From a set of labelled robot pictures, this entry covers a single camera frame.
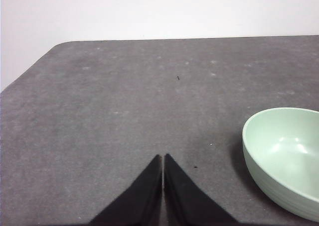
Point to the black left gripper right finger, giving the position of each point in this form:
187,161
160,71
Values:
184,201

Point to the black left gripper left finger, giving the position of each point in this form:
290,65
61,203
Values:
142,201

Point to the green ribbed bowl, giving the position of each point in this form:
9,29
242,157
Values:
279,146

